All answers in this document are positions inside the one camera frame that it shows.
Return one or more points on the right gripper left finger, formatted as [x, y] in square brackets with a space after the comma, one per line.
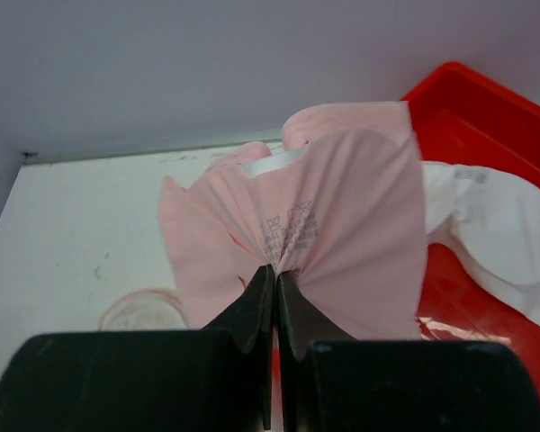
[217, 378]

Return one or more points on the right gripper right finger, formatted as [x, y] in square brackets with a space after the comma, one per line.
[331, 381]

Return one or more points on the floral fabric laundry bag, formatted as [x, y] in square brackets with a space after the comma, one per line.
[147, 309]

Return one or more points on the pink bra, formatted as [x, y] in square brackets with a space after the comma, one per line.
[342, 207]

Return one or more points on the white bra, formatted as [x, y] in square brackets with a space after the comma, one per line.
[490, 220]

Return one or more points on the red plastic tray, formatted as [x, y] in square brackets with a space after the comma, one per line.
[462, 118]

